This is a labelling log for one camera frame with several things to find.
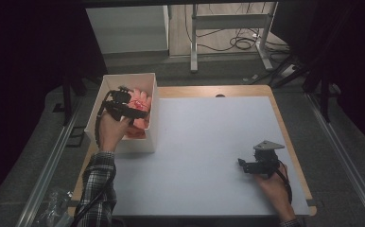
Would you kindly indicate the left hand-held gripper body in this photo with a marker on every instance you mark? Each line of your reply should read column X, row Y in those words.
column 118, row 101

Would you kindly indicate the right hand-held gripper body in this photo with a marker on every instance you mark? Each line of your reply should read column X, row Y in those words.
column 265, row 162

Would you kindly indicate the pink glove with red print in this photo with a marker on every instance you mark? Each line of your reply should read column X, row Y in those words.
column 141, row 101

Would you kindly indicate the white cardboard box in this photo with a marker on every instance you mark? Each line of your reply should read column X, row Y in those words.
column 139, row 145

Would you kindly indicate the person's right hand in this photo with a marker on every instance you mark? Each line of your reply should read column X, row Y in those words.
column 275, row 190

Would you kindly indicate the person's left hand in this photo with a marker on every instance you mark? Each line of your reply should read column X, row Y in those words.
column 111, row 134

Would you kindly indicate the white table mat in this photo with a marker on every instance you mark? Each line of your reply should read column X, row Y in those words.
column 202, row 157

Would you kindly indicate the black stand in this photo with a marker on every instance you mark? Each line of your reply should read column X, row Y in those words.
column 67, row 97
column 324, row 94

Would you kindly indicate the white cabinet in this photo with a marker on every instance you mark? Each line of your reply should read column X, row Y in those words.
column 130, row 28

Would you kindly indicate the white power strip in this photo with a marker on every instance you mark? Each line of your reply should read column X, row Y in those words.
column 287, row 71

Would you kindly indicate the clear plastic bag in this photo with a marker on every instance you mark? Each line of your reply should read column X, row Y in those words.
column 54, row 205

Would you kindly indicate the metal floor rail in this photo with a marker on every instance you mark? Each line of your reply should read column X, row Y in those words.
column 45, row 170
column 344, row 157

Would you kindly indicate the white metal desk frame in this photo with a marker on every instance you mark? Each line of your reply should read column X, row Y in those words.
column 231, row 22

